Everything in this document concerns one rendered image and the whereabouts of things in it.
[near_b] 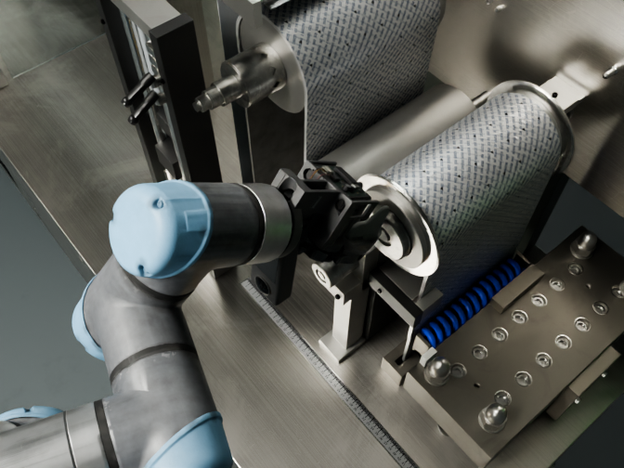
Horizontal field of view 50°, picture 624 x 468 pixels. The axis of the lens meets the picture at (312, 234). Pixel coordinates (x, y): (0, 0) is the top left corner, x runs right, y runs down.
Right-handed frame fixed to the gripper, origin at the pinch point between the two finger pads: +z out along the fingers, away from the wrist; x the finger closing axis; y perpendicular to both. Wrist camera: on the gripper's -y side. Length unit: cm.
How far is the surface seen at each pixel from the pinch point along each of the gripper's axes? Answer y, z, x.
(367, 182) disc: 3.9, 1.9, 4.1
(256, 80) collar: 6.8, -5.1, 21.2
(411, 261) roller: -0.9, 4.9, -5.5
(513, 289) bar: -3.5, 30.4, -12.3
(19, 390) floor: -133, 38, 81
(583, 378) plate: -6.8, 30.9, -27.8
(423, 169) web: 9.1, 4.2, -0.1
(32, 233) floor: -114, 60, 131
